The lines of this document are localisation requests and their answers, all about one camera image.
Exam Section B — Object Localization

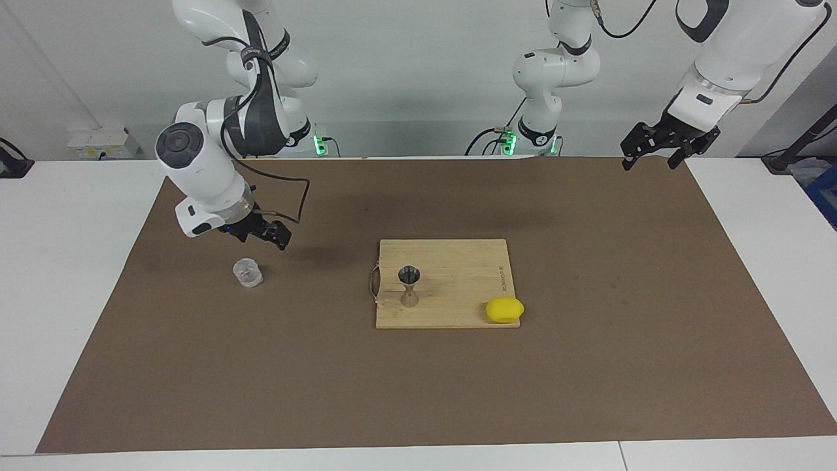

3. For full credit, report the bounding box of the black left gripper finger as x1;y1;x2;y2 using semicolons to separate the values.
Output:
667;139;704;169
621;122;658;171

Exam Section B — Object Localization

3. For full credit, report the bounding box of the small clear glass cup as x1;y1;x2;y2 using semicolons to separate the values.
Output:
233;257;264;289

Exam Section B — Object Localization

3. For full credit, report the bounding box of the steel double jigger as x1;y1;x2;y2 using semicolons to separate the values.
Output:
398;265;421;308

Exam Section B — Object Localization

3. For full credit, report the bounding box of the black tripod stand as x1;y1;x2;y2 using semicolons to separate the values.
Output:
762;105;837;174

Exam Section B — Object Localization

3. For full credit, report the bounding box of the brown table mat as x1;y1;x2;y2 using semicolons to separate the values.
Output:
36;157;837;453

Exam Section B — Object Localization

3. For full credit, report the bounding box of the bamboo cutting board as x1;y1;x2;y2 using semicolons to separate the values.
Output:
370;239;521;329

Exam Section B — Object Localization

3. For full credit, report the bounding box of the yellow lemon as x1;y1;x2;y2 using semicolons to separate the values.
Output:
485;296;525;324

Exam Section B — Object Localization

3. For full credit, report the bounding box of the black clamp stand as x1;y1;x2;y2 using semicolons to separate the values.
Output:
0;137;35;179

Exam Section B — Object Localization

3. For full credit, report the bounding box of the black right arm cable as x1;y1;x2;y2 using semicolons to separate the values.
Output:
220;44;312;227

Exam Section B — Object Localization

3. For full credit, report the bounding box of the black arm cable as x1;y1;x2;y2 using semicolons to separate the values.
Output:
589;0;826;105
220;44;312;227

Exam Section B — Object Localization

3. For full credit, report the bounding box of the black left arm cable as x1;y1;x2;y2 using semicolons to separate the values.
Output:
589;0;826;105

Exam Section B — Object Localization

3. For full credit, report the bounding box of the white wall power outlet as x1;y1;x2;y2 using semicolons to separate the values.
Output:
67;128;141;160

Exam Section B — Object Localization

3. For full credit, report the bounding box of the black left base cable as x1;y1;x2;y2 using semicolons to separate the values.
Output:
465;126;505;156

